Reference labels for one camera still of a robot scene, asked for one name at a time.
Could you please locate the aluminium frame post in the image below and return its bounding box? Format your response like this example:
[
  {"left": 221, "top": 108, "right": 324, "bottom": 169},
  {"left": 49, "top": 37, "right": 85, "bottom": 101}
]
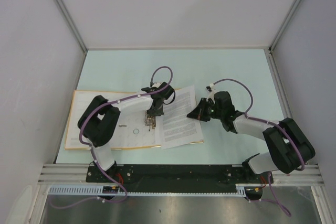
[
  {"left": 54, "top": 0, "right": 88, "bottom": 55},
  {"left": 268, "top": 0, "right": 303, "bottom": 54}
]

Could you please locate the aluminium frame rail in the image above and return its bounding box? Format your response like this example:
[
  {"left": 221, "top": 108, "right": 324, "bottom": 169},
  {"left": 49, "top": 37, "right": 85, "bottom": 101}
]
[
  {"left": 38, "top": 164, "right": 324, "bottom": 186},
  {"left": 265, "top": 49, "right": 307, "bottom": 164}
]

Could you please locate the aluminium frame rail front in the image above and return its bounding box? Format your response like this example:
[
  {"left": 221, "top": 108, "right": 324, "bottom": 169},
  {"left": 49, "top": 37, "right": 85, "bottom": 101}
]
[{"left": 38, "top": 164, "right": 324, "bottom": 186}]

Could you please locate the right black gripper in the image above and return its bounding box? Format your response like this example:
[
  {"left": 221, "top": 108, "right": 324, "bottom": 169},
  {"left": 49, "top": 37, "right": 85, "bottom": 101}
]
[{"left": 186, "top": 98, "right": 224, "bottom": 122}]

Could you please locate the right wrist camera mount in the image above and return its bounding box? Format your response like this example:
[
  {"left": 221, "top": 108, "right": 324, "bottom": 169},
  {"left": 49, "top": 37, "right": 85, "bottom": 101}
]
[{"left": 206, "top": 83, "right": 216, "bottom": 99}]

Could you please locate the aluminium frame post right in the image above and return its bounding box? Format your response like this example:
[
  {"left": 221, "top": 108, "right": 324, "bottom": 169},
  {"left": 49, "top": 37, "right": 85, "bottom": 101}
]
[{"left": 268, "top": 0, "right": 303, "bottom": 54}]

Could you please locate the metal lever arch mechanism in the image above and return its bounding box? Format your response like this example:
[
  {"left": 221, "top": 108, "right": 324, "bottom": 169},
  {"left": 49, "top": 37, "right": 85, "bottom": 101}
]
[{"left": 144, "top": 111, "right": 156, "bottom": 131}]

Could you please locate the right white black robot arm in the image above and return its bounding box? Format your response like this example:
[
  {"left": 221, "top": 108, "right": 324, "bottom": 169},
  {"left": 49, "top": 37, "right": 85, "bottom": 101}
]
[{"left": 187, "top": 91, "right": 316, "bottom": 183}]

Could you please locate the white slotted cable duct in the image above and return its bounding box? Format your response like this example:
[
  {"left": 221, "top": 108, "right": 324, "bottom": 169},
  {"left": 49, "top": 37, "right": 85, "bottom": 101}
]
[{"left": 48, "top": 184, "right": 265, "bottom": 198}]

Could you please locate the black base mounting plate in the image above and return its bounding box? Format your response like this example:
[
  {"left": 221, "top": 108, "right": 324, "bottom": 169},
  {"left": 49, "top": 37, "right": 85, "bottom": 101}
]
[{"left": 86, "top": 164, "right": 275, "bottom": 193}]

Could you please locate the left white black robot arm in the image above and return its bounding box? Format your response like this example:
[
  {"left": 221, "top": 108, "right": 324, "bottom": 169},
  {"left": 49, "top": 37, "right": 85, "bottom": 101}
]
[{"left": 77, "top": 82, "right": 176, "bottom": 182}]

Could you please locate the yellow lever arch folder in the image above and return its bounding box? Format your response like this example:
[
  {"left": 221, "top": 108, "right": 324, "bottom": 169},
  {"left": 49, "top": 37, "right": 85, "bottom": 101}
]
[{"left": 65, "top": 86, "right": 204, "bottom": 150}]

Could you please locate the aluminium frame rail right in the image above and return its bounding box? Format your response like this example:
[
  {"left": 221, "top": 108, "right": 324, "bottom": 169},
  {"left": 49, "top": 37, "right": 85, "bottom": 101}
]
[{"left": 265, "top": 49, "right": 307, "bottom": 164}]

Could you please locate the aluminium frame post left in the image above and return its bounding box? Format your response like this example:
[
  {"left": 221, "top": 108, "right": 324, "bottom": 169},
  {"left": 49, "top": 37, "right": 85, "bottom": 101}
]
[{"left": 54, "top": 0, "right": 88, "bottom": 55}]

